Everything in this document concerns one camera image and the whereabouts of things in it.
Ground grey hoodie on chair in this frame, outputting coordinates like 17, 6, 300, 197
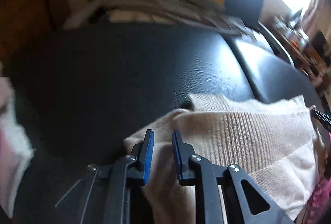
63, 0, 255, 40

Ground beige knit sweater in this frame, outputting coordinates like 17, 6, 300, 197
123, 93, 327, 224

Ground wooden desk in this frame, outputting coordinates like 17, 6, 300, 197
271, 17, 330, 88

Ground folded white pink clothes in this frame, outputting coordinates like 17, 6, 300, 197
1, 74, 34, 218

